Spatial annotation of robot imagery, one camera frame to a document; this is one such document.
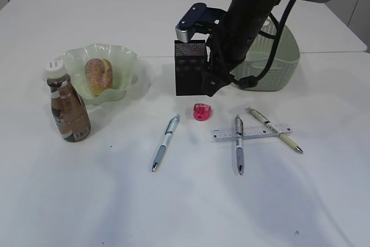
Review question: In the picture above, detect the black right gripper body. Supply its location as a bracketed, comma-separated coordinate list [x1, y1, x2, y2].
[201, 24, 254, 97]

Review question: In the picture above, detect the pink pencil sharpener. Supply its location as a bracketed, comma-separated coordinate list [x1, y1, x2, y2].
[193, 103, 212, 121]

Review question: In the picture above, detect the transparent plastic ruler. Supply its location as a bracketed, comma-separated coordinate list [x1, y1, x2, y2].
[211, 124, 293, 142]

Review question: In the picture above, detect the sugared bread roll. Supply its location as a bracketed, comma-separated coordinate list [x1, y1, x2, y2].
[84, 58, 113, 95]

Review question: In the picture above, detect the brown coffee drink bottle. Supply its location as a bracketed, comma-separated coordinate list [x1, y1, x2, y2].
[45, 60, 91, 142]

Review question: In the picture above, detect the blue black right robot arm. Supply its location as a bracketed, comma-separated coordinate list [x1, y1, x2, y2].
[202, 0, 329, 97]

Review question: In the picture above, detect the black mesh pen holder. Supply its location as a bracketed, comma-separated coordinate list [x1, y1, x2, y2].
[174, 40, 208, 96]

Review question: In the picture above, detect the green plastic woven basket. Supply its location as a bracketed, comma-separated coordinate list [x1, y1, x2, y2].
[231, 27, 300, 91]

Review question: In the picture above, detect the grey grip patterned pen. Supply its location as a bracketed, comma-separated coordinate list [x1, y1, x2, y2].
[234, 115, 244, 175]

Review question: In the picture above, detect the beige patterned pen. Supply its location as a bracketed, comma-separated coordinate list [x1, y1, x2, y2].
[246, 107, 304, 154]

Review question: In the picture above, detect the blue grip white pen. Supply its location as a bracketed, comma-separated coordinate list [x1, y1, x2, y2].
[151, 114, 180, 172]

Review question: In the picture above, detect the green wavy glass plate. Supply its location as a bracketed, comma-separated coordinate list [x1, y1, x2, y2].
[56, 43, 142, 105]

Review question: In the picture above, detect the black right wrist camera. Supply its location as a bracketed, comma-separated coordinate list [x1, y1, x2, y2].
[175, 2, 226, 43]

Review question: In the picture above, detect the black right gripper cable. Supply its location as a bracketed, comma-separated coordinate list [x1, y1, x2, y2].
[231, 0, 298, 89]

